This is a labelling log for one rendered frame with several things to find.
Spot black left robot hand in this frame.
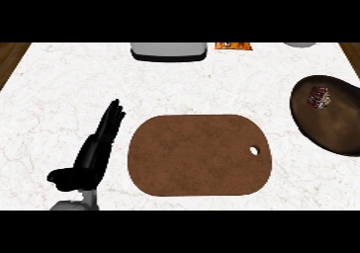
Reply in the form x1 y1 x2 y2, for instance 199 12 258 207
47 98 128 193

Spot brown wooden cutting board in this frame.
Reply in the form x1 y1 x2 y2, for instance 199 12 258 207
128 114 274 198

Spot red and white cupcake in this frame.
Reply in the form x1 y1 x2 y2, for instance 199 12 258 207
307 86 332 111

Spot dark brown pan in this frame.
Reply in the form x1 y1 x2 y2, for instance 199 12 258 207
291 74 360 158

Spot grey and black appliance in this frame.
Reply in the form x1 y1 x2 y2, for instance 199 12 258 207
129 42 209 63

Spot orange packet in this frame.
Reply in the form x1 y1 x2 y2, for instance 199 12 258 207
214 42 255 51

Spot grey round object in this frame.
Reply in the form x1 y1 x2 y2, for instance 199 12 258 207
283 42 319 49

